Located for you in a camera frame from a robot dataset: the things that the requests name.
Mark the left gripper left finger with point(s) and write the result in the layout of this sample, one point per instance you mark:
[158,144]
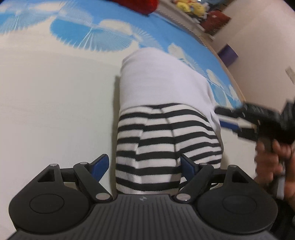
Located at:
[59,199]

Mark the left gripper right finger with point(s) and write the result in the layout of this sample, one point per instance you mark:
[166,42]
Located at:
[226,199]

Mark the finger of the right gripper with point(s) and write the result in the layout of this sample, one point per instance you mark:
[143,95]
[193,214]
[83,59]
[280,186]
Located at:
[245,133]
[233,113]

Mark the black white striped shirt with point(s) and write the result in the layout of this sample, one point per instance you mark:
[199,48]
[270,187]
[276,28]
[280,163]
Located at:
[166,111]

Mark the person right hand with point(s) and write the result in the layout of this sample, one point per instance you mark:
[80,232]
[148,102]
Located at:
[271,164]

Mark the purple box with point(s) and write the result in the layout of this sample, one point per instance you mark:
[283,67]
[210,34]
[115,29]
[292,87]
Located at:
[227,55]

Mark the dark red patterned bag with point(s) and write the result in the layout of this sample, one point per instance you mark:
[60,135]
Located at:
[214,22]

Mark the yellow plush toys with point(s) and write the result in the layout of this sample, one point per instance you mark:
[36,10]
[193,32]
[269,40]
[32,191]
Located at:
[192,8]

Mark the red folded blanket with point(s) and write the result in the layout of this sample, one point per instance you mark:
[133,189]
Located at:
[144,7]

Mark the blue white patterned bedsheet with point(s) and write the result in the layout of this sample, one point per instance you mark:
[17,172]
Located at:
[60,67]

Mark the wall socket plate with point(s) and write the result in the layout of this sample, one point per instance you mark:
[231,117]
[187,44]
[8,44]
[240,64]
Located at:
[291,74]

